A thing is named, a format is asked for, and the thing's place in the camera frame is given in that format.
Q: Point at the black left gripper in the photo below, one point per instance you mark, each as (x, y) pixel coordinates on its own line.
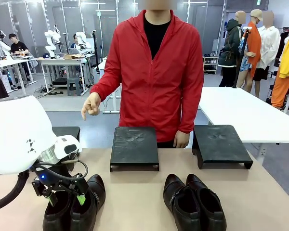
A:
(53, 174)

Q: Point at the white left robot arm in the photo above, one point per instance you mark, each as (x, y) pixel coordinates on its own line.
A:
(19, 132)

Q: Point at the person's left forearm red sleeve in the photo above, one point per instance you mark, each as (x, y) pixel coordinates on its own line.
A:
(190, 113)

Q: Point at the person's right forearm red sleeve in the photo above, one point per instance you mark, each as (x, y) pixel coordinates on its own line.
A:
(106, 84)

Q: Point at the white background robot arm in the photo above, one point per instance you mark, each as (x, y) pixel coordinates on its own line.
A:
(1, 44)
(50, 43)
(83, 42)

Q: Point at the black shoe stand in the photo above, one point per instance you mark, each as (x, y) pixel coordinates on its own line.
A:
(134, 146)
(219, 144)
(67, 132)

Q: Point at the white desk with seated person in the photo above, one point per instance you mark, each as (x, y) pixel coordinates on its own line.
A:
(12, 67)

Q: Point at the person in red jacket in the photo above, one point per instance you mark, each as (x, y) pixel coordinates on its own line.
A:
(154, 84)

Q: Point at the seated person in blue shirt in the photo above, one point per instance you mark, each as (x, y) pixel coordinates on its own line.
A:
(75, 44)

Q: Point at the seated person in black shirt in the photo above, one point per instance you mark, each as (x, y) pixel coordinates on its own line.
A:
(18, 48)

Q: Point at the person's right hand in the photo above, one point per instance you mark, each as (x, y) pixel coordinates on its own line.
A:
(92, 104)

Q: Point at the person's left hand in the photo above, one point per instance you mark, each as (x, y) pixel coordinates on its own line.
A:
(181, 139)

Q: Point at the grey plastic stool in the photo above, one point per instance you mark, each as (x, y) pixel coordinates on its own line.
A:
(74, 86)

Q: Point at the white desk with cardboard box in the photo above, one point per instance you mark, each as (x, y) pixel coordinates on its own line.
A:
(62, 65)

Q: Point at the flat cardboard box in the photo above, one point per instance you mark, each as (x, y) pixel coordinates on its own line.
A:
(72, 56)

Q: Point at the large white table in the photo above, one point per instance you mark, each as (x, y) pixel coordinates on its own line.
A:
(231, 108)

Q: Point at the white shoe rack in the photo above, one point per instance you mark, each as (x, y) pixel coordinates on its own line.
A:
(210, 63)

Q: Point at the mannequin in dark green jacket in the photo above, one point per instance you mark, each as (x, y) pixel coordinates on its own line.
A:
(231, 48)

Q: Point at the mannequin in orange garment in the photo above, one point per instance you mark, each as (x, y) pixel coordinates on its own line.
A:
(251, 48)

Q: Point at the mannequin in white shirt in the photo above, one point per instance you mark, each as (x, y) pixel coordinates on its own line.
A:
(269, 48)

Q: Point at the mannequin in yellow clothes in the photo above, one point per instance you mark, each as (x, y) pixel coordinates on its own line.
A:
(287, 60)

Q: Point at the black camera pole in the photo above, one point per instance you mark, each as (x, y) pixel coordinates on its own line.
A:
(95, 50)

